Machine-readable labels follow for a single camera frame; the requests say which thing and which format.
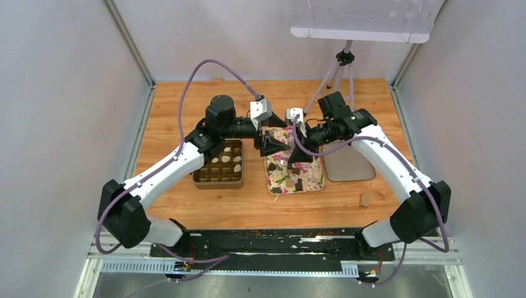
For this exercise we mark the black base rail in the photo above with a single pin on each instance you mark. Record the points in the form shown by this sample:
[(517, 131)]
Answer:
[(320, 252)]

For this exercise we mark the white oval smooth chocolate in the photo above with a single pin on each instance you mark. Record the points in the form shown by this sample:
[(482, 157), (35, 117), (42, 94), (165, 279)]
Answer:
[(225, 159)]

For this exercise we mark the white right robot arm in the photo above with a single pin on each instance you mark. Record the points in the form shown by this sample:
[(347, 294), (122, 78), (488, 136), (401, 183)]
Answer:
[(424, 203)]

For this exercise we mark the grey metal tin lid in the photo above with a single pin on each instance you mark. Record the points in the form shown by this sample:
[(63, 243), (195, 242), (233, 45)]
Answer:
[(347, 164)]

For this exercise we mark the small wooden block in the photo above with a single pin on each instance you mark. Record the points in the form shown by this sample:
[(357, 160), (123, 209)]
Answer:
[(364, 199)]

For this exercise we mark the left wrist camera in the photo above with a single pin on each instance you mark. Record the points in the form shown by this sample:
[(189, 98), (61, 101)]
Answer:
[(259, 111)]

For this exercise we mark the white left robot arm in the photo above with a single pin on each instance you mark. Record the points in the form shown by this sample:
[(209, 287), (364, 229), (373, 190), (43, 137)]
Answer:
[(122, 208)]

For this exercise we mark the white overhead light panel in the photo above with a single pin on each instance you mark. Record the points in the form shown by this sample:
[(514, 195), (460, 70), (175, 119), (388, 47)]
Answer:
[(404, 21)]

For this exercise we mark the white tripod stand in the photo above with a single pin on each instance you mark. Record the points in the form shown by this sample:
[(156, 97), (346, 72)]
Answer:
[(332, 80)]

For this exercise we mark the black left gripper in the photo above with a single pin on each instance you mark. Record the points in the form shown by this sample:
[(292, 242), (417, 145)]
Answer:
[(270, 144)]

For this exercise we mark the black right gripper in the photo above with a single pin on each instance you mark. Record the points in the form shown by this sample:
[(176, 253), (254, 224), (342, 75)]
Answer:
[(299, 154)]

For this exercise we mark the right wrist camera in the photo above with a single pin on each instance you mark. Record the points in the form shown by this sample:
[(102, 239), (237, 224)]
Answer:
[(295, 117)]

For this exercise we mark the dark ridged square chocolate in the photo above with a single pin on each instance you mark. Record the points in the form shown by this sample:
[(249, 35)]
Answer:
[(298, 185)]

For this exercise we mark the floral patterned tray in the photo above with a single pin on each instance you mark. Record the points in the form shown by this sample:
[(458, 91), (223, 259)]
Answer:
[(283, 178)]

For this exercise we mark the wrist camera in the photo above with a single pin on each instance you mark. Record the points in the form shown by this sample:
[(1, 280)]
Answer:
[(259, 111), (295, 117)]

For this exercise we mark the gold chocolate tin box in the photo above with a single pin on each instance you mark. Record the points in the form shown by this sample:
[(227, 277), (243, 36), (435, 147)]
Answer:
[(218, 175)]

